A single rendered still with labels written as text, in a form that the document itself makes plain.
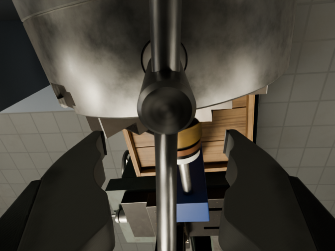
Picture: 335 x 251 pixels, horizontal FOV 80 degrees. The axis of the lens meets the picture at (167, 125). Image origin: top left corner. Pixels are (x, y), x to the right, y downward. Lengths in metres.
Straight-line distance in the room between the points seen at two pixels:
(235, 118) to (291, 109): 1.15
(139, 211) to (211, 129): 0.35
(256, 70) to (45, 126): 1.89
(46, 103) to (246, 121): 0.68
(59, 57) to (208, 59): 0.12
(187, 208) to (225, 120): 0.26
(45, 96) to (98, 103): 0.67
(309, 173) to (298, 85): 0.82
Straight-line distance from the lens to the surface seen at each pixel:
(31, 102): 0.89
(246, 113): 0.58
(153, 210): 0.61
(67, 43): 0.19
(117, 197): 0.75
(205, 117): 0.32
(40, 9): 0.20
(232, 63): 0.17
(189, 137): 0.32
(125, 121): 0.25
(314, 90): 1.71
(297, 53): 1.57
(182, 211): 0.46
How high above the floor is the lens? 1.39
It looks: 60 degrees down
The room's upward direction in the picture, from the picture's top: 170 degrees counter-clockwise
